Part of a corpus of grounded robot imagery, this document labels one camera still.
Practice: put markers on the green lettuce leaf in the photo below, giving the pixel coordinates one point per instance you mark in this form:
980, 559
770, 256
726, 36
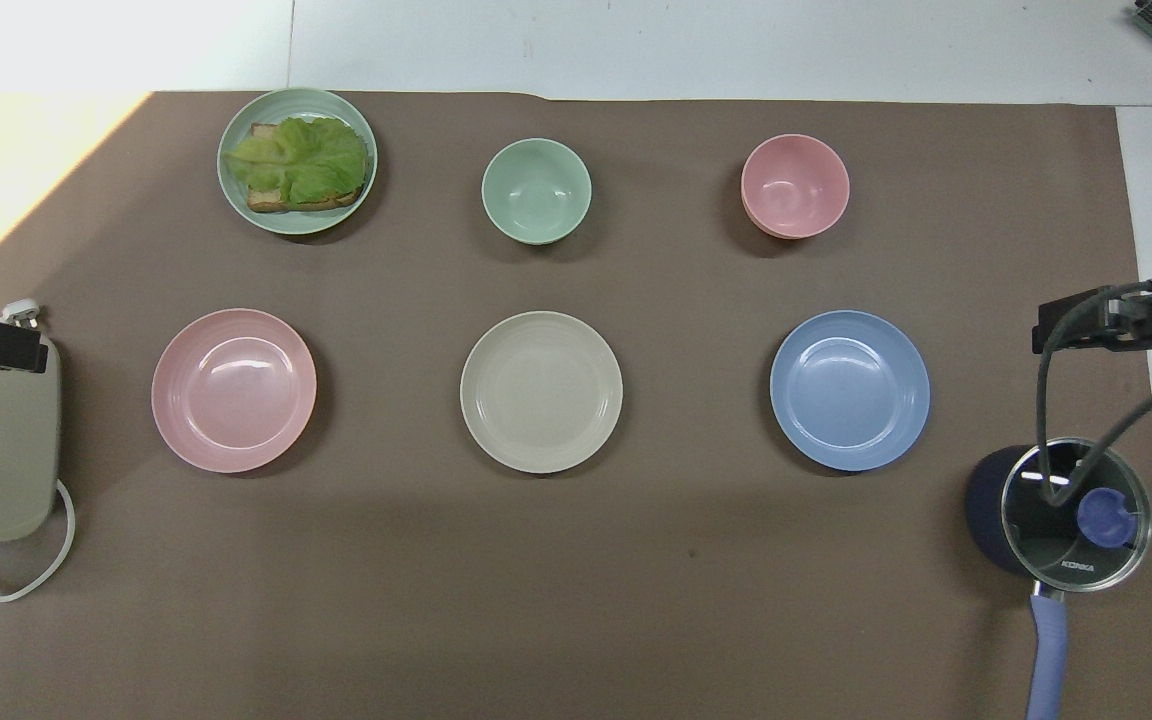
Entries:
311, 160

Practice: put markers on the beige plate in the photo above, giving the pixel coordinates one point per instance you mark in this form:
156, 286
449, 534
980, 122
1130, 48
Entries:
541, 392

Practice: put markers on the dark blue saucepan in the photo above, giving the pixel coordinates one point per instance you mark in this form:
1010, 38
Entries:
984, 510

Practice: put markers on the glass lid with blue knob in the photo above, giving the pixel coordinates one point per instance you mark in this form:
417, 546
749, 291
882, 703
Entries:
1046, 550

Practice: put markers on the blue plate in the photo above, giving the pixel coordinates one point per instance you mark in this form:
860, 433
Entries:
850, 390

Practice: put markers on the green plate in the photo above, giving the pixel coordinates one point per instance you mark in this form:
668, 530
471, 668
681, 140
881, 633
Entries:
238, 200

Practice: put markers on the green bowl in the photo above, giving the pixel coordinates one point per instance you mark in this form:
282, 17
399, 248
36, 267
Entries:
536, 192

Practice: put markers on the white power plug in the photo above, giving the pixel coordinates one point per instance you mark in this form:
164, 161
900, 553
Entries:
22, 311

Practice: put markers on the toast slice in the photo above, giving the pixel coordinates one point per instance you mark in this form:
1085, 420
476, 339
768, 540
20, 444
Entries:
271, 199

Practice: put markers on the pink bowl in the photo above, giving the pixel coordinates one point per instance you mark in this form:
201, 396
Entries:
794, 186

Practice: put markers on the pink plate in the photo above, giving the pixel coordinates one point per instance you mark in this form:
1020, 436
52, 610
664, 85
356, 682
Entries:
234, 390

